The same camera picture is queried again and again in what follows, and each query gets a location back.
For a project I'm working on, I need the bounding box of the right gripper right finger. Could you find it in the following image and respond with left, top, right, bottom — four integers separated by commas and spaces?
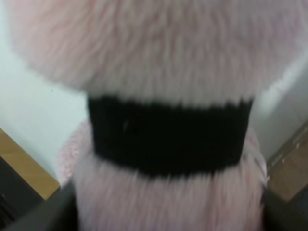
262, 187, 308, 231

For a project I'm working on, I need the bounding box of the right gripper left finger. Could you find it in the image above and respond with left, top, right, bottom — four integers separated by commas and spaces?
0, 158, 78, 231

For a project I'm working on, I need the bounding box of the brown coffee capsule box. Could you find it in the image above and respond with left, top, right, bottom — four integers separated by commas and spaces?
267, 123, 308, 201

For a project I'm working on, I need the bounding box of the pink towel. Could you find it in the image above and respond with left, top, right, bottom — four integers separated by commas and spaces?
4, 0, 308, 231

